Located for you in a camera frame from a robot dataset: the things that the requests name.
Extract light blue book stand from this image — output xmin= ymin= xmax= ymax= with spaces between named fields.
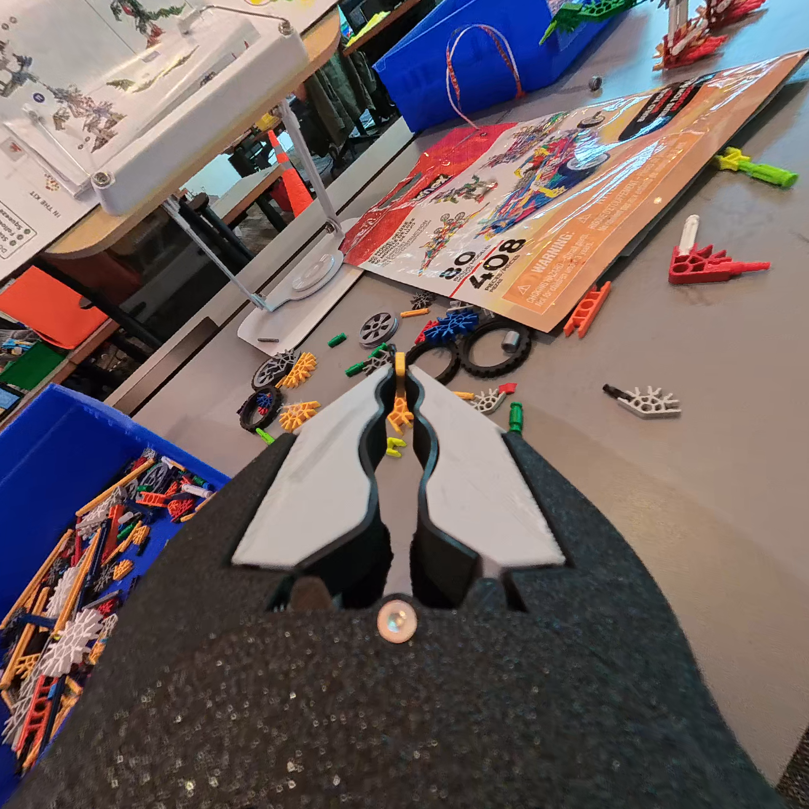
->
xmin=163 ymin=95 xmax=345 ymax=313

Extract blue container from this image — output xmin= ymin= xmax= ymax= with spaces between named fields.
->
xmin=0 ymin=382 xmax=231 ymax=804

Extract grey wheel hub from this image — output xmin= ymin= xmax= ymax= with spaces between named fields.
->
xmin=358 ymin=311 xmax=400 ymax=350

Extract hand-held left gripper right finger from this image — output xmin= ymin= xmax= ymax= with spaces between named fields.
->
xmin=407 ymin=365 xmax=566 ymax=575

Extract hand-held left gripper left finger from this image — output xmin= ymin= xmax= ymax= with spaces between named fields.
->
xmin=230 ymin=365 xmax=396 ymax=570

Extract white instruction sheet board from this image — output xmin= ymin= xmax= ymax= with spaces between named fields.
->
xmin=0 ymin=0 xmax=345 ymax=282

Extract white book holder frame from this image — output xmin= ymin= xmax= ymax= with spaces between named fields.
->
xmin=91 ymin=13 xmax=311 ymax=217

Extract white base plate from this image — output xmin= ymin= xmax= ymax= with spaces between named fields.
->
xmin=237 ymin=218 xmax=367 ymax=358

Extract colourful construction toy model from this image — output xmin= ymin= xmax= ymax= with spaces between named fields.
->
xmin=538 ymin=0 xmax=769 ymax=72

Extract small yellow fan connector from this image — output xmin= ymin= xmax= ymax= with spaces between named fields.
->
xmin=387 ymin=351 xmax=416 ymax=432

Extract pile of colourful toy pieces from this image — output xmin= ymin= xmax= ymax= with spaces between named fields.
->
xmin=0 ymin=449 xmax=219 ymax=772

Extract grey wheel with tire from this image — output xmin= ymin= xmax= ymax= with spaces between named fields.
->
xmin=252 ymin=349 xmax=298 ymax=391

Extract printed toy packaging bag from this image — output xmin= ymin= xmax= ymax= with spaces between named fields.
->
xmin=341 ymin=51 xmax=809 ymax=334

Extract orange ladder connector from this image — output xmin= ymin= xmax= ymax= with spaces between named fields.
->
xmin=563 ymin=281 xmax=613 ymax=339

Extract orange traffic cone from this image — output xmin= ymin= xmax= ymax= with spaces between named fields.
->
xmin=267 ymin=129 xmax=315 ymax=216

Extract open instruction booklet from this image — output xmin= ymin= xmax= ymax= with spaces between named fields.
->
xmin=0 ymin=0 xmax=266 ymax=190

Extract light grey fan connector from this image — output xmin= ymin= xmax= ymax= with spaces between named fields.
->
xmin=616 ymin=386 xmax=682 ymax=419

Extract green storage box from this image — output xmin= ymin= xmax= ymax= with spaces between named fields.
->
xmin=0 ymin=341 xmax=67 ymax=389

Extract red white tear strip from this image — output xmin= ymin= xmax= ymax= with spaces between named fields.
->
xmin=445 ymin=24 xmax=525 ymax=130

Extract black rubber tire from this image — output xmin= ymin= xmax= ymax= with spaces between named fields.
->
xmin=404 ymin=341 xmax=462 ymax=386
xmin=458 ymin=319 xmax=533 ymax=380
xmin=239 ymin=386 xmax=283 ymax=434

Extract blue storage bin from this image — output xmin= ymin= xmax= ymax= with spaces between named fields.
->
xmin=373 ymin=0 xmax=623 ymax=134

